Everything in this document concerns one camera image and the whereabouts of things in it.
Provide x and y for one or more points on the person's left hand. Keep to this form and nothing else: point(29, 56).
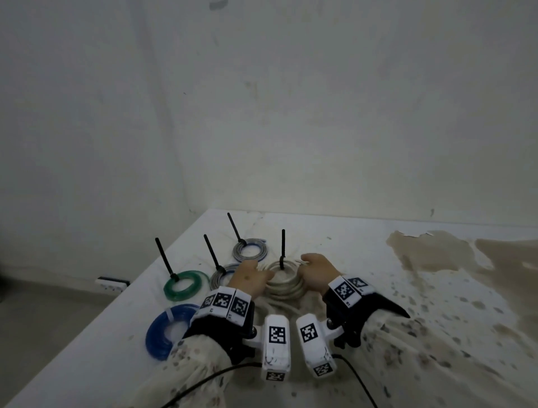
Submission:
point(248, 277)

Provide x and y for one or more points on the person's right hand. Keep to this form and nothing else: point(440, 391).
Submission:
point(319, 273)

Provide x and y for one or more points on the black right camera lead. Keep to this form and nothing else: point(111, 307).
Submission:
point(357, 376)

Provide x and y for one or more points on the black wristband with markers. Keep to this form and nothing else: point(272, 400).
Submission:
point(370, 311)
point(210, 332)

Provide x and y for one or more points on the black left wristband with markers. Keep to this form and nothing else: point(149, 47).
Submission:
point(210, 332)

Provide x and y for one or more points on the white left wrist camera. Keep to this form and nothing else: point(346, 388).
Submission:
point(275, 357)

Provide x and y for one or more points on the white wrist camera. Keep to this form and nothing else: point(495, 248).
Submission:
point(275, 357)
point(315, 353)

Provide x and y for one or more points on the white wall power socket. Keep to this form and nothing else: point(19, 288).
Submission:
point(110, 285)

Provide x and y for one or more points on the black right wristband with markers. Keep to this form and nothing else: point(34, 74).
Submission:
point(370, 311)

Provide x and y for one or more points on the black camera lead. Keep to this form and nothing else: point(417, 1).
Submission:
point(210, 376)
point(357, 376)

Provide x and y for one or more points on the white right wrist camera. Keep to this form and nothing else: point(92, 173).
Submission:
point(315, 353)

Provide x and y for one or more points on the person's left forearm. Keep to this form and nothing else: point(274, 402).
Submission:
point(185, 378)

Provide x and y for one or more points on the person's right forearm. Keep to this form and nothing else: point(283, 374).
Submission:
point(441, 365)

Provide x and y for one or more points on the black left camera lead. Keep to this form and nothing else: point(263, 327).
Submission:
point(210, 376)

